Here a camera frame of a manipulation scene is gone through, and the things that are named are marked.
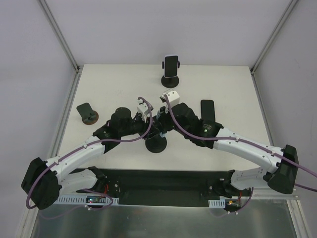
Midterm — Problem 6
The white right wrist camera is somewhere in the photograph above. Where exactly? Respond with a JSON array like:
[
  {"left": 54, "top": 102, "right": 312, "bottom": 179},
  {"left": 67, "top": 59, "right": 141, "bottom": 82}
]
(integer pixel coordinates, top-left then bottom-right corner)
[{"left": 160, "top": 89, "right": 180, "bottom": 107}]

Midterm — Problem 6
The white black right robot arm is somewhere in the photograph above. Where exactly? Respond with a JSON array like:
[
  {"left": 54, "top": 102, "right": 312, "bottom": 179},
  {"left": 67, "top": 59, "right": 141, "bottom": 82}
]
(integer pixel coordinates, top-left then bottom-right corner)
[{"left": 155, "top": 100, "right": 298, "bottom": 197}]

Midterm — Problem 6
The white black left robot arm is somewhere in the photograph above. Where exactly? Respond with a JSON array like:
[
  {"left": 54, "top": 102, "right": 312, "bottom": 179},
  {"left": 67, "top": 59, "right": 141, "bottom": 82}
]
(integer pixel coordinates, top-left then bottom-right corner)
[{"left": 21, "top": 107, "right": 157, "bottom": 210}]

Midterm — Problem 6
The aluminium frame rail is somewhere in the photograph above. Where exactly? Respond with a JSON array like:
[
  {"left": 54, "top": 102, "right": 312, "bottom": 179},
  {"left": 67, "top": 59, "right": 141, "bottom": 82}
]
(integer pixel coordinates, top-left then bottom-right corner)
[
  {"left": 250, "top": 0, "right": 300, "bottom": 145},
  {"left": 16, "top": 0, "right": 83, "bottom": 238}
]

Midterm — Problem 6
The left aluminium frame rail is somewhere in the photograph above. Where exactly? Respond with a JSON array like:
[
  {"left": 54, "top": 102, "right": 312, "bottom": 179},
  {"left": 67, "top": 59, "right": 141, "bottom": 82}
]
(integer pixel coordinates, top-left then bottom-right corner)
[{"left": 16, "top": 0, "right": 83, "bottom": 238}]

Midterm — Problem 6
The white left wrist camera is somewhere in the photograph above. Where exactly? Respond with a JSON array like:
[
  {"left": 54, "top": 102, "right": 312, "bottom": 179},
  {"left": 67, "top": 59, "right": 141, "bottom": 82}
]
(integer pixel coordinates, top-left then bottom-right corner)
[{"left": 137, "top": 99, "right": 153, "bottom": 121}]

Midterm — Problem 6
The right white cable duct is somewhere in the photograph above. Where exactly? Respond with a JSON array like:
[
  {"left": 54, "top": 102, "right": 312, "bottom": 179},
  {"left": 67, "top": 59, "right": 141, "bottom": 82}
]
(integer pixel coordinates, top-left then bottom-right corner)
[{"left": 208, "top": 197, "right": 241, "bottom": 209}]

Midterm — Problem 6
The wooden base phone stand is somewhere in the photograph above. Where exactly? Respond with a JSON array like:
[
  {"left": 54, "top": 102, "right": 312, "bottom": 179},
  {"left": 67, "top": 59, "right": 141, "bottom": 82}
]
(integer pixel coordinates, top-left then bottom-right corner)
[{"left": 76, "top": 102, "right": 99, "bottom": 125}]

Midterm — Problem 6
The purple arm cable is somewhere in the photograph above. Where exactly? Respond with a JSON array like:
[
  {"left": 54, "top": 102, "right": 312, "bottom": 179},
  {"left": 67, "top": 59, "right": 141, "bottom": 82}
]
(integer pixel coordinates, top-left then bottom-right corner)
[
  {"left": 165, "top": 95, "right": 317, "bottom": 192},
  {"left": 26, "top": 96, "right": 153, "bottom": 210}
]

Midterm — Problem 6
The black smartphone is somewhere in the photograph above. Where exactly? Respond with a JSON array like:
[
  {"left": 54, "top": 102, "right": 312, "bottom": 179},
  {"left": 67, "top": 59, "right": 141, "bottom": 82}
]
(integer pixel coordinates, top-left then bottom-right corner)
[{"left": 200, "top": 99, "right": 216, "bottom": 122}]

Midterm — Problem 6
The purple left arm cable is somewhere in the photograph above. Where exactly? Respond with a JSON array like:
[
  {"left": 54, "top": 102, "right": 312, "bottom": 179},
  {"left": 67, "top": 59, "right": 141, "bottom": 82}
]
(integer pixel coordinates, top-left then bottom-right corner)
[{"left": 26, "top": 96, "right": 153, "bottom": 210}]

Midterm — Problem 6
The left white cable duct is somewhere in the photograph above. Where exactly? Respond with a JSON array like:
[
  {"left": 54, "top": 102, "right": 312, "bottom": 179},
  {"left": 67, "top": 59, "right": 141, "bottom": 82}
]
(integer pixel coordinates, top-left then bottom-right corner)
[{"left": 54, "top": 195, "right": 119, "bottom": 206}]

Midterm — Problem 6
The right aluminium frame rail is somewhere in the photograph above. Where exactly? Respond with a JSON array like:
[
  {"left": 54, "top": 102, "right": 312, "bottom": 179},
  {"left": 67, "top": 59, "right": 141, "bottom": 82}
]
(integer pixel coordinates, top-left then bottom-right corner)
[{"left": 250, "top": 0, "right": 300, "bottom": 145}]

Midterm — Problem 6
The black round base phone stand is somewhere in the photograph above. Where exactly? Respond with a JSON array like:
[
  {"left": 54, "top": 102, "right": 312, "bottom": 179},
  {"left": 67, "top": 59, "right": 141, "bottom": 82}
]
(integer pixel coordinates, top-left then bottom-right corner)
[{"left": 145, "top": 133, "right": 167, "bottom": 153}]

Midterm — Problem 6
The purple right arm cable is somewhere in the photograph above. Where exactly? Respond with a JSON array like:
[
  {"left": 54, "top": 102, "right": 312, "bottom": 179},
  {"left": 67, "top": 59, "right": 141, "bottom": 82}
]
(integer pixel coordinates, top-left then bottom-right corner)
[{"left": 165, "top": 95, "right": 317, "bottom": 192}]

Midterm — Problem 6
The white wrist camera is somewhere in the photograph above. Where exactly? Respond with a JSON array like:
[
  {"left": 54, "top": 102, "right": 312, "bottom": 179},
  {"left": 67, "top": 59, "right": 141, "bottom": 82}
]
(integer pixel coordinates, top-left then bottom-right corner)
[
  {"left": 160, "top": 89, "right": 180, "bottom": 107},
  {"left": 137, "top": 99, "right": 153, "bottom": 121}
]

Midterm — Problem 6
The white cable duct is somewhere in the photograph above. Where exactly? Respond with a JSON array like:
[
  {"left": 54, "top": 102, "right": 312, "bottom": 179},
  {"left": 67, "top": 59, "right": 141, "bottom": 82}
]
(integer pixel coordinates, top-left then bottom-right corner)
[
  {"left": 54, "top": 195, "right": 119, "bottom": 206},
  {"left": 208, "top": 197, "right": 241, "bottom": 209}
]

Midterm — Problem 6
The lilac case smartphone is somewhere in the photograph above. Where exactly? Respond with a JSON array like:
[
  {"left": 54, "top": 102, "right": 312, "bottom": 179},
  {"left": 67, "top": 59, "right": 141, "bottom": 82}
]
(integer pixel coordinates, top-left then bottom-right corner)
[{"left": 164, "top": 55, "right": 179, "bottom": 78}]

